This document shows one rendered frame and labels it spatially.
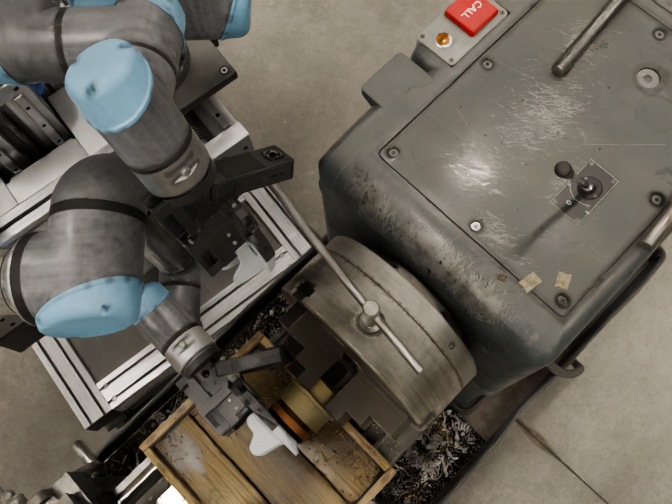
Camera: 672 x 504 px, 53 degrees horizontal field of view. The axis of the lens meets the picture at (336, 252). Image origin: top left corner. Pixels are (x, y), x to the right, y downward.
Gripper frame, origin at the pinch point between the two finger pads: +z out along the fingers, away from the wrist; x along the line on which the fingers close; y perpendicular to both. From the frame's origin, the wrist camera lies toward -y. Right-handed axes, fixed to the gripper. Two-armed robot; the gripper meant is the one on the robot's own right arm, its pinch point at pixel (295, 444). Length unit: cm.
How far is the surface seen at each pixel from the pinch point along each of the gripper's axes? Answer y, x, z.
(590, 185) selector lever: -55, 19, 5
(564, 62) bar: -67, 19, -10
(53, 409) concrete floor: 53, -108, -70
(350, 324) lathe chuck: -17.3, 15.4, -5.1
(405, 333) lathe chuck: -21.9, 14.8, 1.1
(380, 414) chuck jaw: -12.3, 4.2, 6.1
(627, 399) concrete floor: -77, -109, 53
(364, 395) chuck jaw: -12.6, 3.3, 2.4
